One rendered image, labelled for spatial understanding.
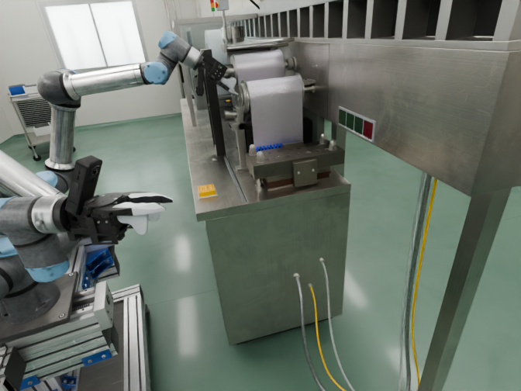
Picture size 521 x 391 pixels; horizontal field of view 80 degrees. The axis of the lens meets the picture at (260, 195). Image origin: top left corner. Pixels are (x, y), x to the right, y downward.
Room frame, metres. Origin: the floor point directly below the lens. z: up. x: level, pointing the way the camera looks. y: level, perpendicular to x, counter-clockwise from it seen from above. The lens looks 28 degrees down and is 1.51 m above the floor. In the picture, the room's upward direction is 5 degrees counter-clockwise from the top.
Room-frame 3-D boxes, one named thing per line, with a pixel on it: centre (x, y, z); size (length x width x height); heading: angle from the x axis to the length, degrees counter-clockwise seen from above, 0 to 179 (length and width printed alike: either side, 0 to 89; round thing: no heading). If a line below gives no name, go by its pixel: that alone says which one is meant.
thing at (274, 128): (1.38, -0.11, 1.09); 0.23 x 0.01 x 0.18; 102
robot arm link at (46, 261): (0.57, 0.48, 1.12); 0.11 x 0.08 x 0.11; 173
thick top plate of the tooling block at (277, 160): (1.27, -0.16, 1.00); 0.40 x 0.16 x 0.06; 102
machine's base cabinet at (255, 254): (2.34, 0.18, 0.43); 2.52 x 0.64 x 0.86; 12
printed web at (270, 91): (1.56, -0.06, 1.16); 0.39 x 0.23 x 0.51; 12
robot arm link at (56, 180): (1.19, 0.89, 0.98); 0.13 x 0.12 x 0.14; 5
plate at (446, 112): (2.14, -0.26, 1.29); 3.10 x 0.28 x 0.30; 12
